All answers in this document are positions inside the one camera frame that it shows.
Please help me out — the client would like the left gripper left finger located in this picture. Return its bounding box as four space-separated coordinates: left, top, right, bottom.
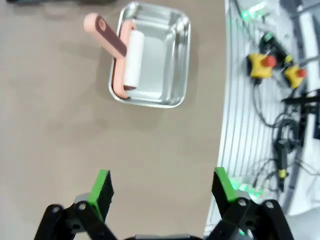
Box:
34 169 119 240

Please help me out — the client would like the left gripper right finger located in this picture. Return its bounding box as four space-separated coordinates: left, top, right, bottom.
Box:
205 166 296 240

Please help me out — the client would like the black metal bar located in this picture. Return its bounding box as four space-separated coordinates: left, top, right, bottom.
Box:
281 95 320 107

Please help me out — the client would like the small yellow emergency stop button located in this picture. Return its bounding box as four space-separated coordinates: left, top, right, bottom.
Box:
284 64 308 89

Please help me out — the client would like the large yellow emergency stop button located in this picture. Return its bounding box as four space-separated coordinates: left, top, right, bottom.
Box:
247 52 277 79

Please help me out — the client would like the pink lint roller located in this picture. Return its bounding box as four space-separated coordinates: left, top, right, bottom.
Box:
83 12 146 100

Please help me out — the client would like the stainless steel rectangular tray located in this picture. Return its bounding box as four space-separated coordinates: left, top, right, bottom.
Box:
107 1 192 109

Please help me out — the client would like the black and green connector box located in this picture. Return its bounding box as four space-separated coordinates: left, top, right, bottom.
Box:
258 31 278 50

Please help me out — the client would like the thin black cable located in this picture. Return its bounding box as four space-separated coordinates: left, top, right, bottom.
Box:
249 158 320 194

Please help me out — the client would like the black enabling switch handle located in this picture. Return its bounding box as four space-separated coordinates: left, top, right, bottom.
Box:
274 139 290 180

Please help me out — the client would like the coiled black cable bundle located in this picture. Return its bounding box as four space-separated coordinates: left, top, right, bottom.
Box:
272 112 304 155

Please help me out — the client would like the black emergency stop cable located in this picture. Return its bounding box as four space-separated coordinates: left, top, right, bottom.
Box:
252 79 278 129

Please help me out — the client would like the slotted aluminium base plate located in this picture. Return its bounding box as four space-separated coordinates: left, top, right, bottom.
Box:
202 0 320 240

